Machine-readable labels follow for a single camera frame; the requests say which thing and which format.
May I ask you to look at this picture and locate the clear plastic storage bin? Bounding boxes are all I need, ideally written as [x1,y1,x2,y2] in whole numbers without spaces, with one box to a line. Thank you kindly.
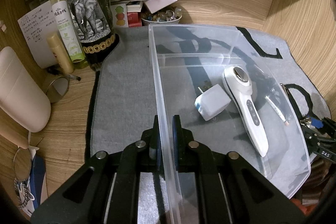
[148,23,312,224]

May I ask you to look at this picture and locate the red small box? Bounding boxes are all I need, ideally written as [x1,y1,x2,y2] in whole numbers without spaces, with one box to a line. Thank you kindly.
[127,12,142,27]

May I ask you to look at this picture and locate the fruit picture card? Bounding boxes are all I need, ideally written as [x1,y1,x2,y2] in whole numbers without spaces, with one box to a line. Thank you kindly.
[110,3,129,28]

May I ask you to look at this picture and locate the beaded bracelet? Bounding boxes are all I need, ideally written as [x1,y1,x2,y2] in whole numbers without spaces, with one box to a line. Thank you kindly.
[13,177,36,210]

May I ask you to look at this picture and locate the blue white booklet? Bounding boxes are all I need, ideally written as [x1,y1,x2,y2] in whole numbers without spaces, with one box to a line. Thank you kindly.
[17,154,48,217]

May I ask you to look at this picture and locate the white handheld massager device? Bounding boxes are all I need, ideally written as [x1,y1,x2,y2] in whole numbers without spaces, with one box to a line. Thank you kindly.
[223,65,269,157]

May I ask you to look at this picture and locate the white power adapter plug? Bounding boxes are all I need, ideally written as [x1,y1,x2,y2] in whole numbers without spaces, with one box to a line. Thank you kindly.
[194,81,231,121]

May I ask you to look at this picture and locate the small white pen stick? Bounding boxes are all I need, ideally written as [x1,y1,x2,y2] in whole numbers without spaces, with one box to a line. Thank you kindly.
[265,96,289,126]

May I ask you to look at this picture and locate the dark wine bottle elephant label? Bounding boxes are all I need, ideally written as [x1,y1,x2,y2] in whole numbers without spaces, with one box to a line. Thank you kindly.
[67,0,120,71]

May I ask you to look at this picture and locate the round wire eyeglasses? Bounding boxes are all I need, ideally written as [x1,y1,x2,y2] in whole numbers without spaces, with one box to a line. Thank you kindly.
[13,137,43,181]

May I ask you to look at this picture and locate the black pen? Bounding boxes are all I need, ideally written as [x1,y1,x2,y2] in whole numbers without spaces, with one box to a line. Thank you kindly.
[46,67,81,81]

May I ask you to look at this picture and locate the white handwritten paper note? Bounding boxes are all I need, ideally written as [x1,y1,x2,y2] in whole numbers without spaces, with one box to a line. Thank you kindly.
[18,1,58,69]

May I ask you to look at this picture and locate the cream plastic case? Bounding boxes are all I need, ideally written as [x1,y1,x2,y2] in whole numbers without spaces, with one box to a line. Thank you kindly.
[1,47,51,132]

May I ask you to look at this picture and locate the grey rug with black letters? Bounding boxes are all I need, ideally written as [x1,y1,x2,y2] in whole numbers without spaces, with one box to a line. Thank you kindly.
[88,26,330,223]

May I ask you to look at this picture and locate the white bowl of beads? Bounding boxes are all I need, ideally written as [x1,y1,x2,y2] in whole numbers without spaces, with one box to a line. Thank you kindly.
[140,7,183,26]

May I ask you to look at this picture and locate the beige lip balm tube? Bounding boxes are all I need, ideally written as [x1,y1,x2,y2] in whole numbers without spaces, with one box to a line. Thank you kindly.
[46,32,75,74]

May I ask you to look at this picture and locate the green spray bottle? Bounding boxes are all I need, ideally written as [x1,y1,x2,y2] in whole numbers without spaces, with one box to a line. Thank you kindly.
[51,0,88,69]

